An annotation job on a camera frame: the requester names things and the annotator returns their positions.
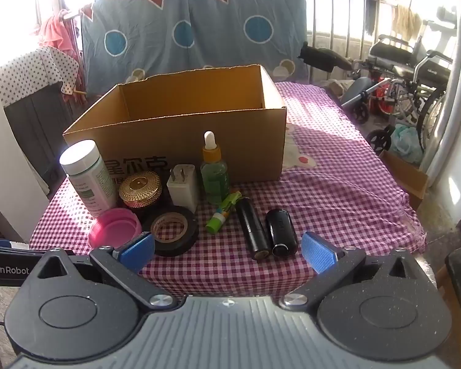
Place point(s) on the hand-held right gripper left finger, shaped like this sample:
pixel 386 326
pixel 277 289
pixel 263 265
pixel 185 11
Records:
pixel 138 251

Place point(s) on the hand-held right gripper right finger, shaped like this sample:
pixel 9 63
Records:
pixel 317 251

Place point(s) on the pink plastic lid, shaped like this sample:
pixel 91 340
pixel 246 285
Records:
pixel 113 225

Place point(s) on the black oval case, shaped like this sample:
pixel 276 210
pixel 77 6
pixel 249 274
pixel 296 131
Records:
pixel 281 230

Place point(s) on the black tape roll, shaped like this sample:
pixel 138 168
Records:
pixel 190 234

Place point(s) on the gold lidded jar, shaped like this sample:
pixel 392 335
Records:
pixel 140 186

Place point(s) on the black lipstick tube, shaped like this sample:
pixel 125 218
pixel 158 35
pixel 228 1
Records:
pixel 251 226

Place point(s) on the white charger plug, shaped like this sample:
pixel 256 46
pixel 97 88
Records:
pixel 182 194

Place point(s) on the small green tube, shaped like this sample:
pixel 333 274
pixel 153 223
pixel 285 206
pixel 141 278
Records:
pixel 217 221

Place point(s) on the white pill bottle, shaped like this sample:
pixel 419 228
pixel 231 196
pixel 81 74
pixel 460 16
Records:
pixel 86 169

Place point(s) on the green dropper bottle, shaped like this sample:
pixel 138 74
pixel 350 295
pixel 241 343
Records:
pixel 214 176

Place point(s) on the brown cardboard box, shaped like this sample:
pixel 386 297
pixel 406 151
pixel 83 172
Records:
pixel 234 142

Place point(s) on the red checkered tablecloth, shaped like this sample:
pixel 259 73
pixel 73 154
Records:
pixel 349 184

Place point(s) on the white appliance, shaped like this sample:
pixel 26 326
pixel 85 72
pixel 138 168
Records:
pixel 7 161

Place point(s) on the small cardboard box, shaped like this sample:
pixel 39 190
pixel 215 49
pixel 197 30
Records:
pixel 403 176

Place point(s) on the green plastic bag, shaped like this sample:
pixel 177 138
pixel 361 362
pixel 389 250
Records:
pixel 407 142

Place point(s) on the grey padded seat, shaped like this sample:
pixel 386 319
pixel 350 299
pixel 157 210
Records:
pixel 355 90

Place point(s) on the red plastic object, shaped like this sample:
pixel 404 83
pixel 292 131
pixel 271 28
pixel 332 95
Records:
pixel 380 94

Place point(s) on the yellow rod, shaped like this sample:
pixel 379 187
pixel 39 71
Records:
pixel 80 92

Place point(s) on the black cloth bag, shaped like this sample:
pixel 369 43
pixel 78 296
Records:
pixel 322 57

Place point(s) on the white polka-dot cloth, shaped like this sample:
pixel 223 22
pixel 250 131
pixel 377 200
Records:
pixel 27 71

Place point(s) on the black wheelchair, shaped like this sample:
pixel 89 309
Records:
pixel 407 69

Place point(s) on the blue printed blanket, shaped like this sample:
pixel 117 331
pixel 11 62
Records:
pixel 215 46

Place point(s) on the pink hanging cloth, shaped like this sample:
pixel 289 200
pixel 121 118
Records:
pixel 57 32

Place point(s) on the metal railing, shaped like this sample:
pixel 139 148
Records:
pixel 326 15

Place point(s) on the dark grey hanging cloth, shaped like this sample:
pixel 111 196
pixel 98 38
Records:
pixel 370 17

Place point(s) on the beige hanging towel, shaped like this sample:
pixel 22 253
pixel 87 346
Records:
pixel 407 23

